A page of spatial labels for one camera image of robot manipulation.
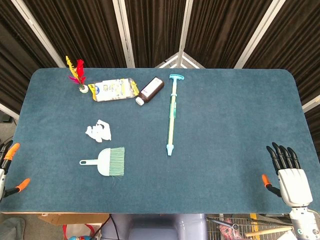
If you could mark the long teal hand pump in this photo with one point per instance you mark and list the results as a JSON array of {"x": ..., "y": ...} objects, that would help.
[{"x": 173, "y": 112}]

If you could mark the clear snack package yellow ends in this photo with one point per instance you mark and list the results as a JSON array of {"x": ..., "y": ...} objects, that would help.
[{"x": 113, "y": 90}]

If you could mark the brown bottle white cap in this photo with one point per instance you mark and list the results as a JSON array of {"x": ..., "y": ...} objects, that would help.
[{"x": 150, "y": 90}]

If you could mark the blue felt table mat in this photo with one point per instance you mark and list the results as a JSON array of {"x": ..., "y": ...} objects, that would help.
[{"x": 212, "y": 150}]

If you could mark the white partition frame foot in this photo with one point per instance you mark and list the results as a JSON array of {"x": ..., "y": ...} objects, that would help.
[{"x": 180, "y": 61}]

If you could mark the white paper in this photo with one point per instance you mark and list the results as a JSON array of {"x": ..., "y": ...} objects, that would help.
[{"x": 98, "y": 131}]

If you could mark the metal rod tool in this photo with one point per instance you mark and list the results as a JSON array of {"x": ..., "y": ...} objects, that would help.
[{"x": 222, "y": 222}]

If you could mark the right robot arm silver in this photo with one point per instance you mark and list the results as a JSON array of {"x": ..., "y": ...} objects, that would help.
[{"x": 303, "y": 222}]

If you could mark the mint green hand brush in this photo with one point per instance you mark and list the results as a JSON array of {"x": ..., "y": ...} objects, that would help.
[{"x": 110, "y": 162}]

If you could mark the brown cardboard box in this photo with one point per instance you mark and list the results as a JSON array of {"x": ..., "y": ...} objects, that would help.
[{"x": 72, "y": 218}]

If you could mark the red patterned cloth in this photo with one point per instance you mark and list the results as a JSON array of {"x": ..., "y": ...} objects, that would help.
[{"x": 228, "y": 231}]

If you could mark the right robot hand white palm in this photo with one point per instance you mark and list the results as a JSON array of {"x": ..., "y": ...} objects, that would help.
[{"x": 293, "y": 186}]

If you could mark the colourful feather shuttlecock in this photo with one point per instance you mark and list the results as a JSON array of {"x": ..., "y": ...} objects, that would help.
[{"x": 78, "y": 75}]

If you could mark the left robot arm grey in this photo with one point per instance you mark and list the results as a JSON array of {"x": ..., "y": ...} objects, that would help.
[{"x": 11, "y": 228}]

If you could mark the lavender robot base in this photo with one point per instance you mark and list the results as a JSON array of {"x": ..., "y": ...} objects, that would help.
[{"x": 155, "y": 226}]

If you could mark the wooden stick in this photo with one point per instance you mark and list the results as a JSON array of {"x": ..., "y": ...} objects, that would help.
[{"x": 267, "y": 231}]

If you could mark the black pleated curtain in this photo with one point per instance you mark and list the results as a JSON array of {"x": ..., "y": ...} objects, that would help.
[{"x": 155, "y": 30}]

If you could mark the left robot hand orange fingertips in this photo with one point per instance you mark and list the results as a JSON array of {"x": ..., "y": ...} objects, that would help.
[{"x": 10, "y": 153}]

